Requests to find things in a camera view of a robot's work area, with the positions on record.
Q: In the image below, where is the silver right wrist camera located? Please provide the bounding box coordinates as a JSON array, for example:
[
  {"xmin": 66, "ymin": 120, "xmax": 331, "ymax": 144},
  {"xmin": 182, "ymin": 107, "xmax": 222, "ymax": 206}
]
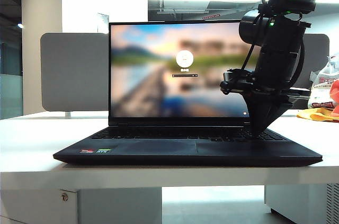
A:
[{"xmin": 219, "ymin": 68, "xmax": 256, "ymax": 95}]

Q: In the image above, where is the grey fabric desk divider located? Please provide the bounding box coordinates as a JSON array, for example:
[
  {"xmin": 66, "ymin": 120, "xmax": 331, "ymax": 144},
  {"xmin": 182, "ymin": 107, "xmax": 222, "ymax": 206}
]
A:
[{"xmin": 40, "ymin": 32, "xmax": 331, "ymax": 112}]

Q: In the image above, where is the orange-red plastic item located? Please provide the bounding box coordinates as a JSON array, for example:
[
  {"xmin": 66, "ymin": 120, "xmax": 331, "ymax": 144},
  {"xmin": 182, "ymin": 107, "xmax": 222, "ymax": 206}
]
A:
[{"xmin": 329, "ymin": 79, "xmax": 339, "ymax": 123}]

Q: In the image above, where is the white printed plastic bag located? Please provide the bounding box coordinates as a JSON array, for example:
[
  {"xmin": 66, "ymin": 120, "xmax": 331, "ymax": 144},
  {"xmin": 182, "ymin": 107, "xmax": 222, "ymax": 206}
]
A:
[{"xmin": 308, "ymin": 54, "xmax": 339, "ymax": 110}]

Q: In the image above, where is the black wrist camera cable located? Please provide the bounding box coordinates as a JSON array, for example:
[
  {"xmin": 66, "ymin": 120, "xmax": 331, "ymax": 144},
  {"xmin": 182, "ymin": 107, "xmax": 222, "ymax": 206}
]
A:
[{"xmin": 239, "ymin": 12, "xmax": 265, "ymax": 73}]

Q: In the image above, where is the yellow cloth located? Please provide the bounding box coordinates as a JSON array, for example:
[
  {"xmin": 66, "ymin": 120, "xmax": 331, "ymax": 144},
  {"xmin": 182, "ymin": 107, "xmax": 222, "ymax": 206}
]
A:
[{"xmin": 296, "ymin": 107, "xmax": 339, "ymax": 123}]

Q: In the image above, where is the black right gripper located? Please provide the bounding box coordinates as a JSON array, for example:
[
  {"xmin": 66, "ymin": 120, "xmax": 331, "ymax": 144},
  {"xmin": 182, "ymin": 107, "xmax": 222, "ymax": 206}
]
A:
[{"xmin": 245, "ymin": 75, "xmax": 310, "ymax": 138}]

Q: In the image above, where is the dark glass partition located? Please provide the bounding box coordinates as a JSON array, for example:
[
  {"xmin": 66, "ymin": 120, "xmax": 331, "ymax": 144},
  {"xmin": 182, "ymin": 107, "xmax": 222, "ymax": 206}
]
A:
[{"xmin": 0, "ymin": 0, "xmax": 24, "ymax": 121}]

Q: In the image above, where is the silver wall plate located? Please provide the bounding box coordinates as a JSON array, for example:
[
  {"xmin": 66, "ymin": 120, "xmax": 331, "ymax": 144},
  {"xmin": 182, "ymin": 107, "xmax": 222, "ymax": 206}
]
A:
[{"xmin": 97, "ymin": 13, "xmax": 110, "ymax": 34}]

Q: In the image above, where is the white cabinet with vent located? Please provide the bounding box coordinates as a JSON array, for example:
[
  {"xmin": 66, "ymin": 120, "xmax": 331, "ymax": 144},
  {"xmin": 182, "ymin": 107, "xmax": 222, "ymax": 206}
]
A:
[{"xmin": 264, "ymin": 183, "xmax": 339, "ymax": 224}]

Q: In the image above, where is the dark grey laptop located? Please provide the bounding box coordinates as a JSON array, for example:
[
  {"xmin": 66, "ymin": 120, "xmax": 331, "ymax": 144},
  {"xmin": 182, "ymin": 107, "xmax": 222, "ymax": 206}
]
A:
[{"xmin": 52, "ymin": 21, "xmax": 324, "ymax": 168}]

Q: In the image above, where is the white drawer cabinet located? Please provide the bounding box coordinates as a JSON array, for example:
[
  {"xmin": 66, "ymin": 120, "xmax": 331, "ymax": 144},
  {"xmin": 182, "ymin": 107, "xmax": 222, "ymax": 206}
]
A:
[{"xmin": 0, "ymin": 188, "xmax": 163, "ymax": 224}]

